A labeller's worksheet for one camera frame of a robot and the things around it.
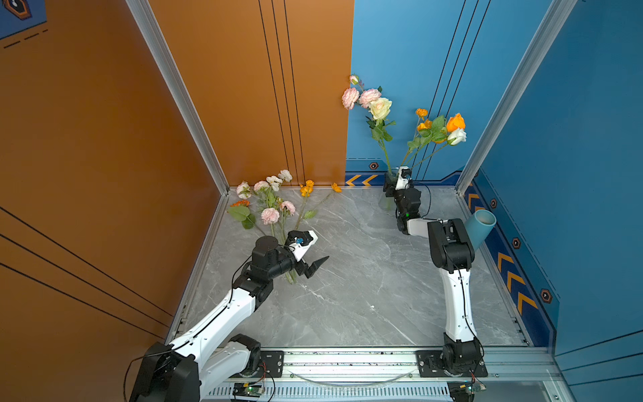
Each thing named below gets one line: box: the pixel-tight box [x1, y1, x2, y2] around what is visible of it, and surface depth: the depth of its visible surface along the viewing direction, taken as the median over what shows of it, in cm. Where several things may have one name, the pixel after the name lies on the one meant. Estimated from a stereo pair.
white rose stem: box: [411, 128, 468, 169], surface depth 82 cm
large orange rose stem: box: [401, 113, 467, 167], surface depth 87 cm
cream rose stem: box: [366, 97, 397, 175], surface depth 82 cm
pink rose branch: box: [341, 74, 382, 110], surface depth 87 cm
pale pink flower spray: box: [236, 169, 294, 201], surface depth 118 cm
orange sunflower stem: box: [227, 199, 258, 230], surface depth 108 cm
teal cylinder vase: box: [465, 209, 497, 252], surface depth 85 cm
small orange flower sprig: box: [401, 108, 429, 165], surface depth 93 cm
